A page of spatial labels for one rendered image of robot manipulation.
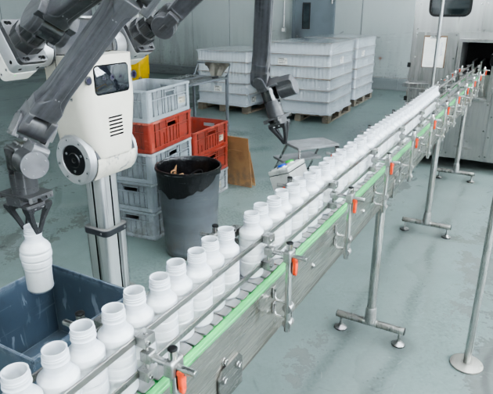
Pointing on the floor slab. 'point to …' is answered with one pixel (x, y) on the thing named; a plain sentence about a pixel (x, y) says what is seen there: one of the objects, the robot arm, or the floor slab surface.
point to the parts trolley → (203, 84)
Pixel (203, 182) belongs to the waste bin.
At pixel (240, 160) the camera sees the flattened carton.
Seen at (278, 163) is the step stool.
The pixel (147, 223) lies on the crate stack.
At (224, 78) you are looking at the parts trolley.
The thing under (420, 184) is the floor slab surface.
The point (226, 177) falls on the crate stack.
